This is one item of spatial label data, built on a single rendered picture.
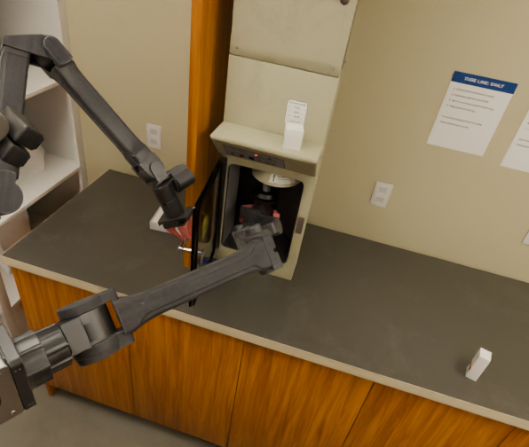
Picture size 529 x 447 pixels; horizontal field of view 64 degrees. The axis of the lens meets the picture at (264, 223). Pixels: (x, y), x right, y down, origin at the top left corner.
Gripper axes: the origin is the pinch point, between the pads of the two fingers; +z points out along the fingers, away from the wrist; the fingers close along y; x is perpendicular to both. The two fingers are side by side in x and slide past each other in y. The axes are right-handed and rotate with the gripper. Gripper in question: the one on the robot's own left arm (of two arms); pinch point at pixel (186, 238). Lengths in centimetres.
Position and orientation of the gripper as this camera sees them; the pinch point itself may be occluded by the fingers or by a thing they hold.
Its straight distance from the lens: 135.3
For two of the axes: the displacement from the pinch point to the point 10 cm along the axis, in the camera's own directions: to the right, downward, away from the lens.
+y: -9.4, 1.5, 3.0
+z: 2.9, 8.1, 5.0
